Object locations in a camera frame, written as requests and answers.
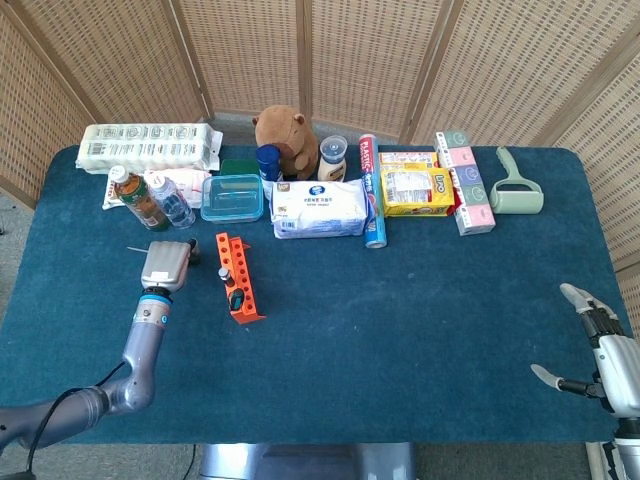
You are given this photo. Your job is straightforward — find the pastel tissue box pack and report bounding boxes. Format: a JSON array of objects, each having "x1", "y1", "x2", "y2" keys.
[{"x1": 433, "y1": 130, "x2": 497, "y2": 237}]

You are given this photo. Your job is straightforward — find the grey metal table leg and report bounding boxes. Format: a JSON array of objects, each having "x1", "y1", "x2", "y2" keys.
[{"x1": 585, "y1": 442, "x2": 604, "y2": 480}]

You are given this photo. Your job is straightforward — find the clear water bottle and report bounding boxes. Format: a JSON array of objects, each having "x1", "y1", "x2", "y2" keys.
[{"x1": 144, "y1": 172, "x2": 196, "y2": 230}]

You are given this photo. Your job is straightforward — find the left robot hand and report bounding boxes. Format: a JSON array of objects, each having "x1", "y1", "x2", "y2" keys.
[{"x1": 139, "y1": 238, "x2": 202, "y2": 295}]

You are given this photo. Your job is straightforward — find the green sponge block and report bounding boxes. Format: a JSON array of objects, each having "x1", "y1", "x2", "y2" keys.
[{"x1": 219, "y1": 158, "x2": 260, "y2": 176}]

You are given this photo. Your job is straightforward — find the orange screwdriver rack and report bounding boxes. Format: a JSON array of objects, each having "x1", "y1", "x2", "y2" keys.
[{"x1": 215, "y1": 232, "x2": 267, "y2": 325}]

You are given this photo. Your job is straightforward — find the long green black screwdriver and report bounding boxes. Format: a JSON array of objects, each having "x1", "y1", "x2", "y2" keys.
[{"x1": 126, "y1": 245, "x2": 201, "y2": 266}]

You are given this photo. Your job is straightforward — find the green tea bottle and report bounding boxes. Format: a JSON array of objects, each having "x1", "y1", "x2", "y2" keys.
[{"x1": 109, "y1": 165, "x2": 171, "y2": 233}]

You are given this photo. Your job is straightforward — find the blue white spray can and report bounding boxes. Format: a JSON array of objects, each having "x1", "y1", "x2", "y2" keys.
[{"x1": 255, "y1": 144, "x2": 285, "y2": 201}]

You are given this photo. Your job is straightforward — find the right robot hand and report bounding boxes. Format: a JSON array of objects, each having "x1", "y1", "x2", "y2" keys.
[{"x1": 529, "y1": 282, "x2": 640, "y2": 420}]

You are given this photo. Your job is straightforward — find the white toilet paper pack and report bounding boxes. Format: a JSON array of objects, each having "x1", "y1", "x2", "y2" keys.
[{"x1": 75, "y1": 122, "x2": 224, "y2": 175}]

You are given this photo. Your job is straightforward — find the pale green lint roller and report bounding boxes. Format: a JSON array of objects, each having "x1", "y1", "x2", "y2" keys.
[{"x1": 488, "y1": 146, "x2": 545, "y2": 215}]

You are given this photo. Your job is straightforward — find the wicker folding screen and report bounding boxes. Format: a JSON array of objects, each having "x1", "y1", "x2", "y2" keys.
[{"x1": 0, "y1": 0, "x2": 640, "y2": 274}]

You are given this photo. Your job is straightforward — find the brown capybara plush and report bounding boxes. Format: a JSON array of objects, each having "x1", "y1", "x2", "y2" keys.
[{"x1": 252, "y1": 105, "x2": 321, "y2": 181}]

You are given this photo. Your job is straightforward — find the blue plastic wrap roll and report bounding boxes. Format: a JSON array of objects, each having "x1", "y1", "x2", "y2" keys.
[{"x1": 358, "y1": 133, "x2": 389, "y2": 250}]

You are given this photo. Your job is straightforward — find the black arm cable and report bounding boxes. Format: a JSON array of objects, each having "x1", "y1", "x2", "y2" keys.
[{"x1": 24, "y1": 360, "x2": 126, "y2": 476}]

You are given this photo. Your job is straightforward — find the clear blue-rimmed food container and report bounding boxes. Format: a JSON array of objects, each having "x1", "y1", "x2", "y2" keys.
[{"x1": 200, "y1": 173, "x2": 265, "y2": 224}]

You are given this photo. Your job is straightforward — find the yellow Lipo snack bag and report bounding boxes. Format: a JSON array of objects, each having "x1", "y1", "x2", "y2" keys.
[{"x1": 380, "y1": 167, "x2": 456, "y2": 218}]

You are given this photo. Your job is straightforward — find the blue carpet table cover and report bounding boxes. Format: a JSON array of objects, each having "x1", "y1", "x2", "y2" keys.
[{"x1": 0, "y1": 144, "x2": 632, "y2": 445}]

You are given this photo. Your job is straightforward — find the cream sauce squeeze bottle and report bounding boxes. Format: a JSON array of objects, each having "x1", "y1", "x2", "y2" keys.
[{"x1": 317, "y1": 135, "x2": 349, "y2": 183}]

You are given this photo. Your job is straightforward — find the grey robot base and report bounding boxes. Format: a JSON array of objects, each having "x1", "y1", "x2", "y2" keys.
[{"x1": 199, "y1": 442, "x2": 417, "y2": 480}]

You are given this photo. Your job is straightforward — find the white blue wipes pack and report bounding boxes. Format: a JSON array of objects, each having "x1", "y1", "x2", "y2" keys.
[{"x1": 269, "y1": 178, "x2": 371, "y2": 240}]

